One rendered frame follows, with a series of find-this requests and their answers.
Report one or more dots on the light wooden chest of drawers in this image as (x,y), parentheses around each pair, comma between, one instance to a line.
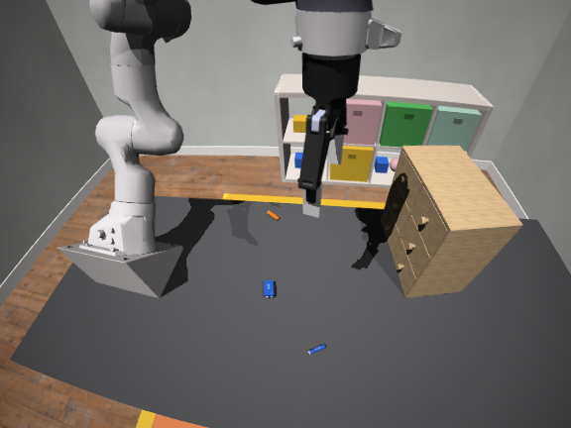
(479,220)

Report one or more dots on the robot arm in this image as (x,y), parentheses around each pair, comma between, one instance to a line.
(328,28)

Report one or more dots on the orange and grey battery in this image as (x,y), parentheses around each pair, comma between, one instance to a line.
(273,215)

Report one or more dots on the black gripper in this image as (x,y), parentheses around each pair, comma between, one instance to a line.
(328,82)

